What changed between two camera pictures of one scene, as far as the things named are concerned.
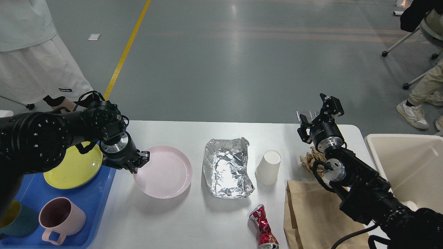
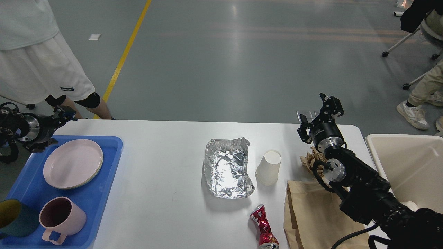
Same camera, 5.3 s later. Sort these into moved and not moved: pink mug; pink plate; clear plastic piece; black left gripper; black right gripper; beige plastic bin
Moved: pink plate; black left gripper
Not moved: pink mug; black right gripper; beige plastic bin; clear plastic piece
